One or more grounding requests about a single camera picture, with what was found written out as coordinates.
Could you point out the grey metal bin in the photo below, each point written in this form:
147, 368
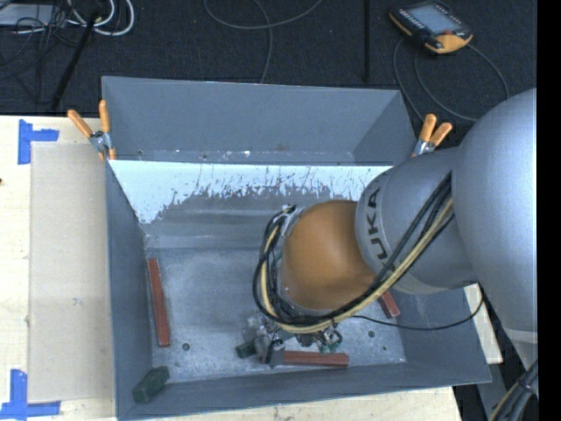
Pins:
210, 287

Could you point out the red-brown flat block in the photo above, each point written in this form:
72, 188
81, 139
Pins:
390, 306
158, 305
315, 359

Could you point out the pale wood flat board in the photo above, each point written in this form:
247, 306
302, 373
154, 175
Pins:
66, 257

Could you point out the dark green flat block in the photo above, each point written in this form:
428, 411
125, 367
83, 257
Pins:
245, 350
151, 384

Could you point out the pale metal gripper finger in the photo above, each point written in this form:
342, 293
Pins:
277, 356
262, 348

